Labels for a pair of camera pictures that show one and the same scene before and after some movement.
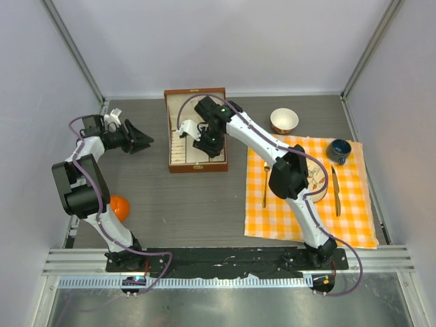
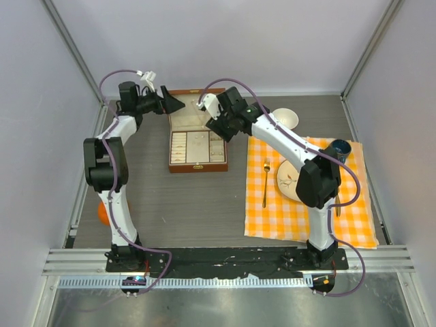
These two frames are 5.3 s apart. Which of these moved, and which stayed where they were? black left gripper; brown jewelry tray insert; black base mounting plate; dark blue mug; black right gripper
Moved: black left gripper; black right gripper
Stayed: black base mounting plate; brown jewelry tray insert; dark blue mug
